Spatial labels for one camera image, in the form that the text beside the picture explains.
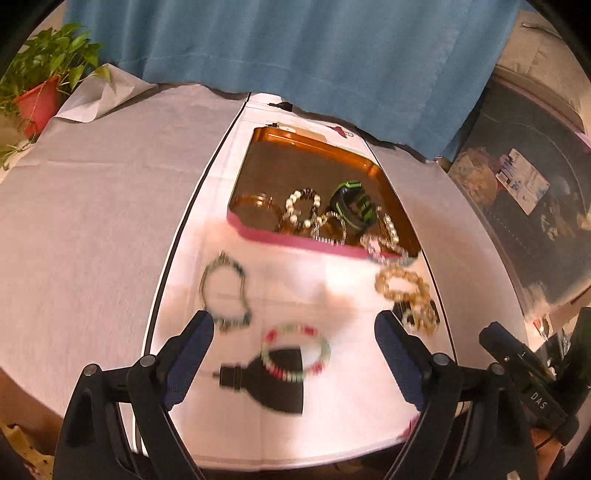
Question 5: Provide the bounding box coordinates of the grey tablecloth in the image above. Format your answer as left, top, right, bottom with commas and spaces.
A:
0, 65, 529, 416

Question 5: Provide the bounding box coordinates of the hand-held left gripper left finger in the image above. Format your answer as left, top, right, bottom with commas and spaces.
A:
53, 310, 215, 480

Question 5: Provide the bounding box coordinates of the pearl and black bead bracelet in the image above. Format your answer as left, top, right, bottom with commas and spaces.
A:
283, 188, 322, 232

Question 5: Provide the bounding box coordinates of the black green wristwatch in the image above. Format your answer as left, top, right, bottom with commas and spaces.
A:
330, 180, 376, 229

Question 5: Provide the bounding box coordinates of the yellow black bead bracelet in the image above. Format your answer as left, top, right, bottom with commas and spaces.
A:
401, 298, 440, 335

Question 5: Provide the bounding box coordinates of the red green small packet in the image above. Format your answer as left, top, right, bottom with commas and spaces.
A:
531, 314, 555, 342

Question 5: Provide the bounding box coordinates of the grey cushion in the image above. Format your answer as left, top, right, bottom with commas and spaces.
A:
496, 9, 591, 134

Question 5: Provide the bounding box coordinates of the green potted plant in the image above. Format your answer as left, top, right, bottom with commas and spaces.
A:
0, 23, 112, 169

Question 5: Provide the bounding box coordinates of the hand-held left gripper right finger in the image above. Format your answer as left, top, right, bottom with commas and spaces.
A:
375, 310, 539, 480

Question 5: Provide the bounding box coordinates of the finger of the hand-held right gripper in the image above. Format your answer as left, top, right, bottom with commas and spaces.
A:
479, 322, 532, 370

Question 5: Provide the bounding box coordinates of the yellow patterned cloth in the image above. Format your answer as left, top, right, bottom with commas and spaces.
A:
0, 422, 56, 480

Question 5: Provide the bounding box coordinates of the thin amber bangle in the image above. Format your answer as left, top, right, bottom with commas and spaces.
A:
229, 194, 282, 232

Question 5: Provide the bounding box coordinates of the blue curtain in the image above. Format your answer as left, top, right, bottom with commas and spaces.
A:
65, 0, 522, 160

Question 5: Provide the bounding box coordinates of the grey teal bead bracelet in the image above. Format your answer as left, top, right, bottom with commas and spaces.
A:
199, 251, 254, 333

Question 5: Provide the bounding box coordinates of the white printed table runner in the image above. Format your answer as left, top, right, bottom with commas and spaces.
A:
131, 92, 462, 462

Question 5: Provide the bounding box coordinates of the pink crystal bracelet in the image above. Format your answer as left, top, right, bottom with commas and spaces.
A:
360, 233, 411, 266

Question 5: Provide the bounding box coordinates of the pink green bead bracelet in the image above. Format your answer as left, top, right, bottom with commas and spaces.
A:
260, 323, 332, 381

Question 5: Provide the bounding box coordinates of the silver chain bracelet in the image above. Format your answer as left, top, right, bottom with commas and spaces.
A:
310, 212, 348, 245

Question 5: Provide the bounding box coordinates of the white pearl bracelet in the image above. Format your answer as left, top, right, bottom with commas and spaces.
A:
376, 210, 402, 247

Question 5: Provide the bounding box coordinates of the copper tray with pink edge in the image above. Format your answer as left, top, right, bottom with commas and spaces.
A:
227, 127, 422, 266

